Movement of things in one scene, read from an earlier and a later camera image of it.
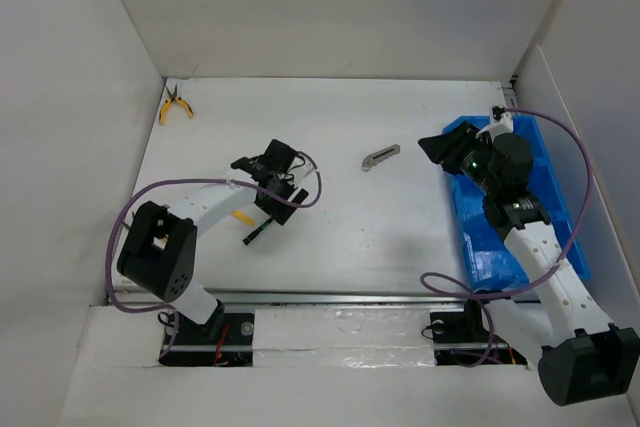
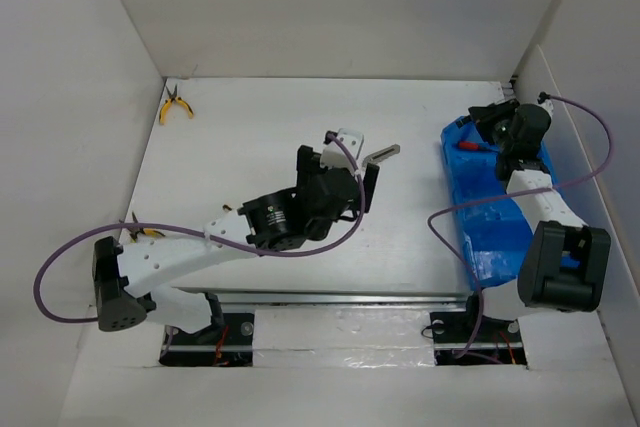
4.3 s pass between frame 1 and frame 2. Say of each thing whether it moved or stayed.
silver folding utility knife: stayed
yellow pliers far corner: stayed
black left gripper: moved
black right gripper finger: moved
